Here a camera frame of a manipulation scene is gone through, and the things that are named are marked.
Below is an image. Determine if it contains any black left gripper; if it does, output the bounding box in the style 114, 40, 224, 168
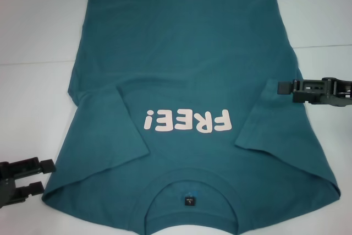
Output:
0, 157, 57, 209

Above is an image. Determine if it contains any teal t-shirt with FREE print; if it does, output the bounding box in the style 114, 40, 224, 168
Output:
41, 0, 342, 235

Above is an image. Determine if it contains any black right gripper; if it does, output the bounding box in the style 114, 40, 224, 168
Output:
278, 77, 352, 108

